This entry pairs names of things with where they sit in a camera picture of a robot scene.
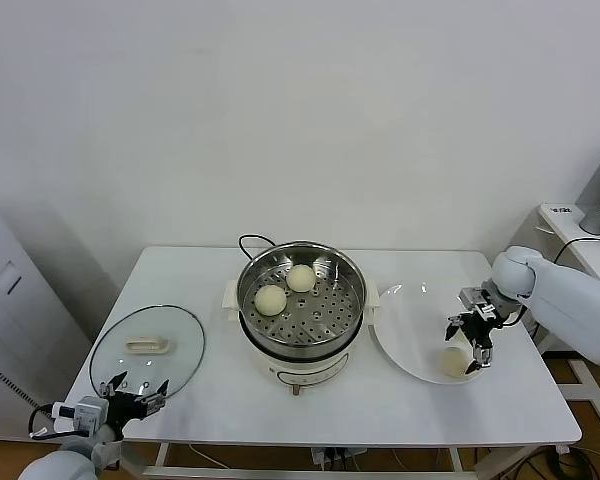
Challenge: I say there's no white side desk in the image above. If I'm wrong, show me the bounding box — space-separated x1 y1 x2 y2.
507 202 600 354

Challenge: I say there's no white power strip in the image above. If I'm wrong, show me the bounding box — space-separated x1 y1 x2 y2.
310 446 367 471

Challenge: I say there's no glass lid with cream handle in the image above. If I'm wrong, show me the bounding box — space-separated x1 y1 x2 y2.
89 304 207 401

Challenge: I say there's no white floor cabinet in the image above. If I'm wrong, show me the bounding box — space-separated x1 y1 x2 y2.
0 193 94 444

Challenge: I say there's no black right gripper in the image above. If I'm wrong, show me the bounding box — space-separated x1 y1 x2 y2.
443 310 499 377

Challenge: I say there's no black cooker power cord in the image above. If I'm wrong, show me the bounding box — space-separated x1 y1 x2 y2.
238 233 281 264

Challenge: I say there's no white electric cooker base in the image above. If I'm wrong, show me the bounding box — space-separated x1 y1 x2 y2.
222 278 382 399

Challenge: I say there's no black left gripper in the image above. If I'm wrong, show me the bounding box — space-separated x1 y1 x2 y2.
98 370 172 437

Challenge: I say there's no white table frame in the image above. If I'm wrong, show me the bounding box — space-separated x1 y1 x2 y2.
142 442 464 480

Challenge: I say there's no black power adapter cable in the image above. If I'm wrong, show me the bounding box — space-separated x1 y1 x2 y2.
552 235 600 266

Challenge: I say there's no white desk base frame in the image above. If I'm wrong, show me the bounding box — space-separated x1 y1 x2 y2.
562 358 600 431

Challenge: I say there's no white round plate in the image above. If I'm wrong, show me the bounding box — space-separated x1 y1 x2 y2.
373 282 494 386

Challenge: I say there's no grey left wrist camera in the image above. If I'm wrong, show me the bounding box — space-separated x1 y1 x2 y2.
52 396 106 434

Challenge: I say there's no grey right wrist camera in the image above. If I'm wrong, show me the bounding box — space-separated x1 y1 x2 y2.
457 285 499 317

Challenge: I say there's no stainless steel steamer basket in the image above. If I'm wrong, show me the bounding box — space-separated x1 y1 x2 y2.
236 241 369 351

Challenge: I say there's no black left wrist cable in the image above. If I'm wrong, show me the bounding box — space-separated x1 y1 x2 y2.
27 403 59 444

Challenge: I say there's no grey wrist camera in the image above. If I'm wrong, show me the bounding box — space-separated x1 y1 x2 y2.
457 285 499 317
52 396 106 434

